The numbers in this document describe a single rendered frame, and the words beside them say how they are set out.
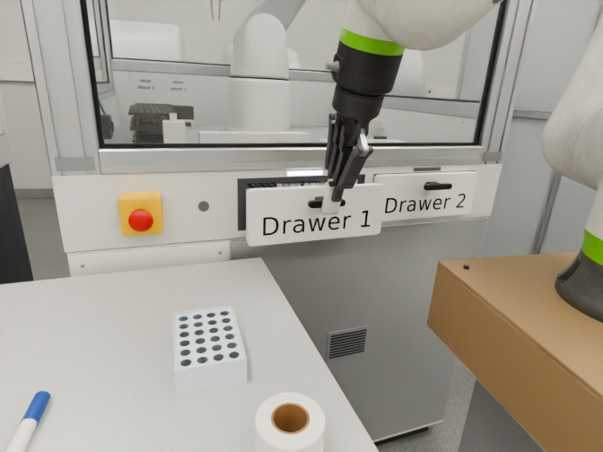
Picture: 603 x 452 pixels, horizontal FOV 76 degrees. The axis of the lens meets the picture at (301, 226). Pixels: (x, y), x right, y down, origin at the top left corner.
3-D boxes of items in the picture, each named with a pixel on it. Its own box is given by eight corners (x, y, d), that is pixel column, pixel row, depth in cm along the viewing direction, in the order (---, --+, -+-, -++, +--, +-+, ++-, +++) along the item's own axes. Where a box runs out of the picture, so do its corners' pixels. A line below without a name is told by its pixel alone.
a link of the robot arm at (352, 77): (421, 58, 52) (389, 39, 59) (344, 51, 48) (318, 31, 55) (406, 101, 56) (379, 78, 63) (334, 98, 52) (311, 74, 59)
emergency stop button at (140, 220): (153, 231, 68) (152, 210, 67) (129, 233, 67) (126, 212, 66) (153, 226, 71) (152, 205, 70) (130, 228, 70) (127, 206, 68)
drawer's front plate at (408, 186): (470, 213, 100) (479, 172, 96) (372, 221, 90) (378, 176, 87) (466, 212, 102) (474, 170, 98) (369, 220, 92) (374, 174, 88)
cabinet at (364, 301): (444, 436, 133) (495, 216, 105) (116, 540, 98) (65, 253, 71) (331, 298, 216) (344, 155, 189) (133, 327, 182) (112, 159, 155)
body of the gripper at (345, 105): (327, 74, 59) (317, 130, 65) (349, 96, 53) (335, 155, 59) (371, 77, 62) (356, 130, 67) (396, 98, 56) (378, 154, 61)
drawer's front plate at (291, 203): (380, 234, 83) (386, 184, 79) (248, 247, 73) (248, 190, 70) (376, 231, 85) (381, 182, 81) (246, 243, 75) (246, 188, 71)
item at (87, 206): (490, 216, 105) (502, 163, 100) (64, 253, 71) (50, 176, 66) (341, 155, 189) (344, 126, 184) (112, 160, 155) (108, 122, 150)
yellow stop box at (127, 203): (163, 235, 71) (161, 197, 69) (121, 239, 69) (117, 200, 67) (163, 226, 76) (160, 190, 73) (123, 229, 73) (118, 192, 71)
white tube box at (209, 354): (247, 383, 48) (247, 358, 46) (176, 396, 45) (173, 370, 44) (232, 326, 59) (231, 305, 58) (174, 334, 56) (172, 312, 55)
